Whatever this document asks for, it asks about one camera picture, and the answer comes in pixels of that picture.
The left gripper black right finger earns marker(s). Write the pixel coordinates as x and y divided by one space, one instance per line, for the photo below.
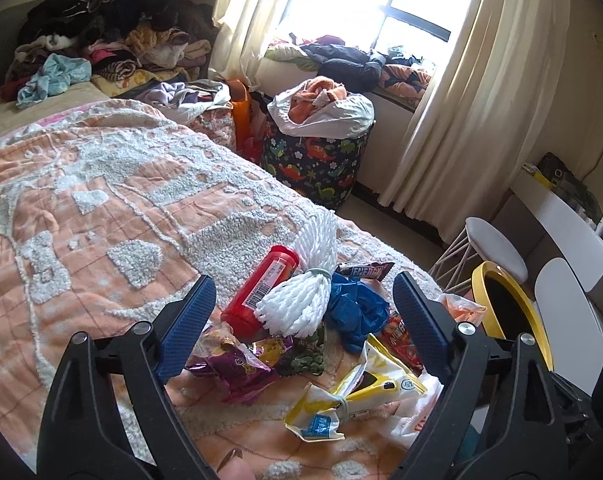
502 413

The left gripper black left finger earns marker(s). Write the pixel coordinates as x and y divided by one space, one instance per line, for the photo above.
82 435

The purple snack wrapper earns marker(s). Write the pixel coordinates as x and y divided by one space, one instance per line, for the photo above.
243 371

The blue plastic bag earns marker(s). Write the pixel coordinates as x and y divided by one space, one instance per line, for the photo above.
354 311

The white foam net sleeve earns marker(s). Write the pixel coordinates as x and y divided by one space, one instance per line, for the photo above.
296 306

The yellow rimmed trash bin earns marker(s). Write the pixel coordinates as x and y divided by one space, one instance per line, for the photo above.
509 312

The white chair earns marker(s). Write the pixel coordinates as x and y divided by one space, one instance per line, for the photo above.
573 326

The white plastic bag on bed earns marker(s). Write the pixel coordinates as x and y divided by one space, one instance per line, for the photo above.
405 425

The yellow white snack package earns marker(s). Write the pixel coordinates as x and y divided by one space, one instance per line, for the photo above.
377 378

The red snack packet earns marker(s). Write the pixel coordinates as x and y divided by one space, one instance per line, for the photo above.
399 342

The white vanity desk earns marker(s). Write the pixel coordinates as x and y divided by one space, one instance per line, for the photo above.
541 227

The peach white tufted bedspread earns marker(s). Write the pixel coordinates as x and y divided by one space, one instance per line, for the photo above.
110 211

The green cartoon snack wrapper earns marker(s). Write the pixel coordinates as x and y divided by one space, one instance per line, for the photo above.
304 357

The dark bag on desk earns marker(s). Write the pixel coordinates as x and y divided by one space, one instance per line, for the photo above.
551 172

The cream curtain right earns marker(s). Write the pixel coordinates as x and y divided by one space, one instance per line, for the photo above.
481 114

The cream curtain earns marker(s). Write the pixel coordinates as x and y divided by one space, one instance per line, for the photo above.
244 29
481 114

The dinosaur print laundry basket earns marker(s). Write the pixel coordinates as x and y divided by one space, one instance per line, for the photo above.
322 170

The floral pink pillow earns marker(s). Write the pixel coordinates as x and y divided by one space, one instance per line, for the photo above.
218 125

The light blue crumpled garment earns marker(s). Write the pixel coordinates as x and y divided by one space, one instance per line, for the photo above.
58 73

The orange bag by bed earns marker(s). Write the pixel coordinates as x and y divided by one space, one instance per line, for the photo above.
241 111

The clothes on window sill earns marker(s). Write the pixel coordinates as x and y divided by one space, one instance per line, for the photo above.
403 76

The white plastic bag with clothes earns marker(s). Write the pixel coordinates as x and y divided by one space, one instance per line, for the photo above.
322 108

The pile of clothes on bed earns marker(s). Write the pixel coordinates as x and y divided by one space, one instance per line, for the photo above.
120 38

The cream curtain left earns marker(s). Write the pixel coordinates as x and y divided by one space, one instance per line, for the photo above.
244 29

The white wire leg stool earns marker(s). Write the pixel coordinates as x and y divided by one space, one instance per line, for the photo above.
478 242

